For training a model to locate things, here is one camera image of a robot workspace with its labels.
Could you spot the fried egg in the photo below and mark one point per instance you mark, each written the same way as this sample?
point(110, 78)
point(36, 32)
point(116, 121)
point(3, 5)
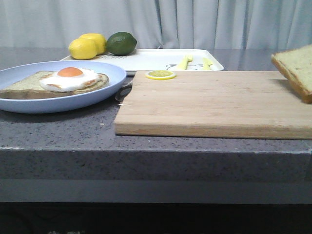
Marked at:
point(69, 79)

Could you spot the bread slice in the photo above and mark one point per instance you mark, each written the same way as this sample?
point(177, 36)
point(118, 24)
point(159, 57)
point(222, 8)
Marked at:
point(296, 66)
point(30, 88)

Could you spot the light blue round plate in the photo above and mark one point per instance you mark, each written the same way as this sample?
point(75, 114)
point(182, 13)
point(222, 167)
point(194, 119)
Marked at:
point(116, 75)

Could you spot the white rectangular tray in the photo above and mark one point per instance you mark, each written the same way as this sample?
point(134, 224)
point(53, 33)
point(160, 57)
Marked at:
point(160, 59)

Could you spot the yellow lemon slice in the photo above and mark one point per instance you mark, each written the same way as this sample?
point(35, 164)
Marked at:
point(160, 74)

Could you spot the yellow plastic fork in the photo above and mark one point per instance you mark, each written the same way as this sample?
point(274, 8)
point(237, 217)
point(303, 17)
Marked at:
point(184, 63)

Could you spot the green lime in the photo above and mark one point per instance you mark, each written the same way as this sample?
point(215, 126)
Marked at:
point(121, 43)

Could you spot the rear yellow lemon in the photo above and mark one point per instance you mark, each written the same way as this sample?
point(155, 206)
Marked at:
point(99, 40)

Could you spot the front yellow lemon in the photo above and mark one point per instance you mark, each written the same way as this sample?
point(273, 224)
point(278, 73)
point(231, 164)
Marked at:
point(82, 49)

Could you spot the wooden cutting board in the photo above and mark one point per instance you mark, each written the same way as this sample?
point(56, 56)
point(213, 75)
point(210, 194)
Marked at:
point(226, 104)

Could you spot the white curtain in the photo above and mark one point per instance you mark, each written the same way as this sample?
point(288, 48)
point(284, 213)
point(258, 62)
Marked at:
point(184, 24)

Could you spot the metal cutting board handle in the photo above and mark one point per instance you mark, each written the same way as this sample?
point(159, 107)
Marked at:
point(123, 92)

